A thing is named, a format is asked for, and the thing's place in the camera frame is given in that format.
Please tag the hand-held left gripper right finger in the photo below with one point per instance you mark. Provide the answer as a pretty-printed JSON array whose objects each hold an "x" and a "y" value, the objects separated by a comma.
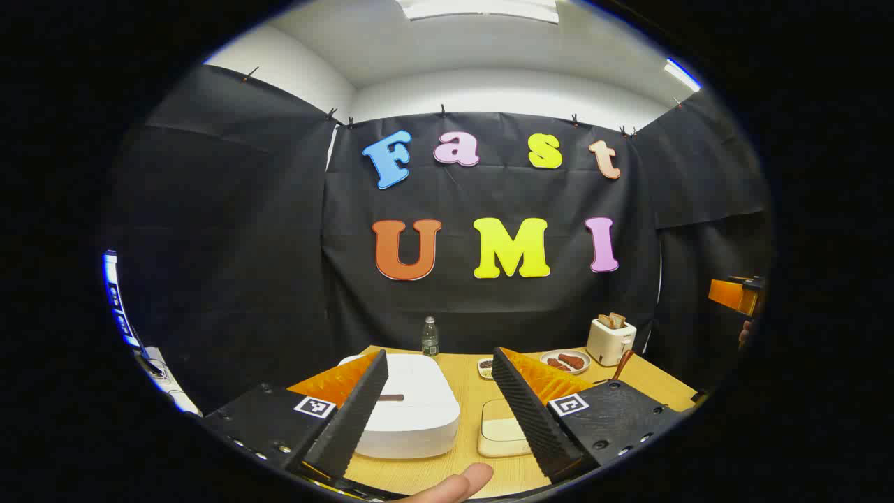
[{"x": 531, "y": 419}]

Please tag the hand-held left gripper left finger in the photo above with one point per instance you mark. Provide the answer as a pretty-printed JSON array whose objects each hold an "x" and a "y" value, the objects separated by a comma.
[{"x": 353, "y": 419}]

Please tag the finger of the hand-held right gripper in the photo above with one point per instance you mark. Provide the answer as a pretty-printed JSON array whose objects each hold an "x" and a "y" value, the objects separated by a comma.
[{"x": 730, "y": 293}]

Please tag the white rice cooker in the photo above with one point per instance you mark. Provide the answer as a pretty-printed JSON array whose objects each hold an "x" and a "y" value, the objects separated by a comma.
[{"x": 415, "y": 412}]

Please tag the cream square container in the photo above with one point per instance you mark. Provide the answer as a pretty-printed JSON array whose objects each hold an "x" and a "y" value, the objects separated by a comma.
[{"x": 499, "y": 433}]

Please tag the white divided bean dish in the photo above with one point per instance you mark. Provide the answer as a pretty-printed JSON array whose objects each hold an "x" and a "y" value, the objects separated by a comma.
[{"x": 485, "y": 367}]

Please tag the round white plate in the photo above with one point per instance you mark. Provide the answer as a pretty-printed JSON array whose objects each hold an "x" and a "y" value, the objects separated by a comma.
[{"x": 581, "y": 369}]

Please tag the cream toaster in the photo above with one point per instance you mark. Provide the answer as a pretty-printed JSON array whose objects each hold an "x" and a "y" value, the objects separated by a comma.
[{"x": 609, "y": 346}]

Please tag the clear water bottle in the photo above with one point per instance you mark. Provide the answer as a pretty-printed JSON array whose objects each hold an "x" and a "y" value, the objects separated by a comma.
[{"x": 429, "y": 339}]

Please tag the toast slice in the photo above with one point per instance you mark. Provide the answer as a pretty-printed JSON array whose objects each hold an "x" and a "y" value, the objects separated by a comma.
[
  {"x": 618, "y": 319},
  {"x": 605, "y": 321}
]

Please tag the black backdrop cloth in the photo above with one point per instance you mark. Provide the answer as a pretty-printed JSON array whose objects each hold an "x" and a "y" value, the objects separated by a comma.
[{"x": 489, "y": 307}]

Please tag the white side desk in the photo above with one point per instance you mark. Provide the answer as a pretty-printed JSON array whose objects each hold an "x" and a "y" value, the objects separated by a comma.
[{"x": 167, "y": 384}]

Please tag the small ceiling light panel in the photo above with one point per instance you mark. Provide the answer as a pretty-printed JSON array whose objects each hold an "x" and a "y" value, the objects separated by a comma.
[{"x": 682, "y": 75}]

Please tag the computer screen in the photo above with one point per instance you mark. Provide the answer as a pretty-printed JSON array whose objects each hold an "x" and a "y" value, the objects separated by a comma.
[{"x": 115, "y": 300}]

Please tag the large ceiling light panel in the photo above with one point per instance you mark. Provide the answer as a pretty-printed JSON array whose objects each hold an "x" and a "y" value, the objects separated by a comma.
[{"x": 482, "y": 8}]

